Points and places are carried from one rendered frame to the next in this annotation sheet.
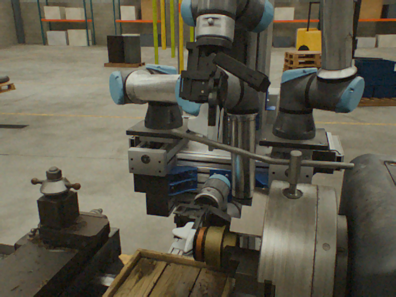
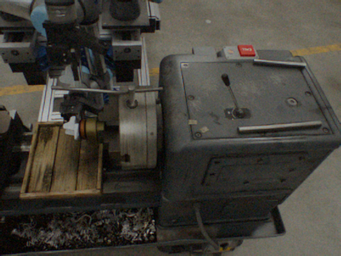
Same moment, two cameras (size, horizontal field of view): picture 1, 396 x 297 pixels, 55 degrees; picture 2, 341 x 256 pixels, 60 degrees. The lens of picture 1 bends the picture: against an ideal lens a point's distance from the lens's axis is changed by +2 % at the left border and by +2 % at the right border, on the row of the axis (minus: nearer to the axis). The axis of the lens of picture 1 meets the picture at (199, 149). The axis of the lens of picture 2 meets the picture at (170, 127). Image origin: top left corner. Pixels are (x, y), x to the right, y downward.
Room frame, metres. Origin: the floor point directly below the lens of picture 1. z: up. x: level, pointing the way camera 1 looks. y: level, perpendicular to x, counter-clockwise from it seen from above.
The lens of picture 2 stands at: (0.01, 0.00, 1.99)
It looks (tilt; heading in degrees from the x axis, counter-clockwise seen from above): 53 degrees down; 333
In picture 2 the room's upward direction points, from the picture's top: 7 degrees clockwise
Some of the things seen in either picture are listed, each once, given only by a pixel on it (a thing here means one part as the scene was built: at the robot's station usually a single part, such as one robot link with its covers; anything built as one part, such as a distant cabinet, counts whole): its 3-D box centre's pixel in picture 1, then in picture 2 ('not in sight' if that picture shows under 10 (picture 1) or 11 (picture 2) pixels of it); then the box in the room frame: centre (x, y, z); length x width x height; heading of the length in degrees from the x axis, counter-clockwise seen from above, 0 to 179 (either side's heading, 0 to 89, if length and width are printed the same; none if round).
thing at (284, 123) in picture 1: (294, 120); (124, 2); (1.29, -0.34, 1.21); 0.15 x 0.15 x 0.10
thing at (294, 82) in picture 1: (299, 87); not in sight; (1.28, -0.35, 1.33); 0.13 x 0.12 x 0.14; 45
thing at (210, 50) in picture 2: not in sight; (204, 55); (0.80, -0.52, 1.24); 0.09 x 0.08 x 0.03; 74
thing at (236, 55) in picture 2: not in sight; (239, 57); (0.76, -0.66, 1.23); 0.13 x 0.08 x 0.05; 74
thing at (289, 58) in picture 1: (310, 66); not in sight; (9.98, -2.93, 0.36); 1.26 x 0.86 x 0.73; 95
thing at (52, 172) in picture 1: (53, 172); not in sight; (0.92, 0.38, 1.17); 0.04 x 0.04 x 0.03
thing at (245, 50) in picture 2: not in sight; (246, 51); (0.76, -0.68, 1.26); 0.06 x 0.06 x 0.02; 74
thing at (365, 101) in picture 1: (370, 81); not in sight; (7.25, -3.28, 0.39); 1.20 x 0.80 x 0.79; 92
